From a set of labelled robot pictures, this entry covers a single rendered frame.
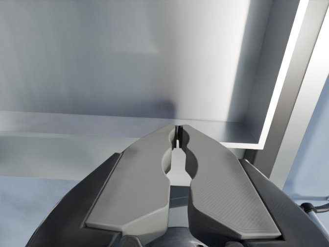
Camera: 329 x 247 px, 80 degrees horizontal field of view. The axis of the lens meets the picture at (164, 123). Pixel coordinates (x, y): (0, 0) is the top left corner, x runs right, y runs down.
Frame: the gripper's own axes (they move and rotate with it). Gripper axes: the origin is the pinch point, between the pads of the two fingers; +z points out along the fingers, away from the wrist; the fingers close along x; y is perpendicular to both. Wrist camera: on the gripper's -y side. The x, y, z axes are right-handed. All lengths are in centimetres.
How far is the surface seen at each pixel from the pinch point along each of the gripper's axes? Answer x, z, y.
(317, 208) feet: 94, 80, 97
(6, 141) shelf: -16.4, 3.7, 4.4
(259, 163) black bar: 6.9, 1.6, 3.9
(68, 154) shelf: -10.4, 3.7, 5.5
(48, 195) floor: -92, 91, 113
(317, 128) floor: 82, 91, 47
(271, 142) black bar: 7.3, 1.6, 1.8
